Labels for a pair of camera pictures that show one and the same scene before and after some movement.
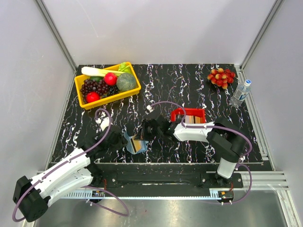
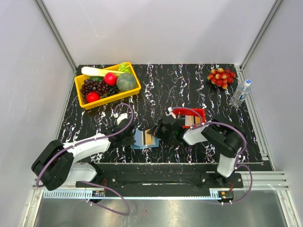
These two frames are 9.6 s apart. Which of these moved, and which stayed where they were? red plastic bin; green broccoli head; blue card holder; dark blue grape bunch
Moved: blue card holder
Stayed: green broccoli head; dark blue grape bunch; red plastic bin
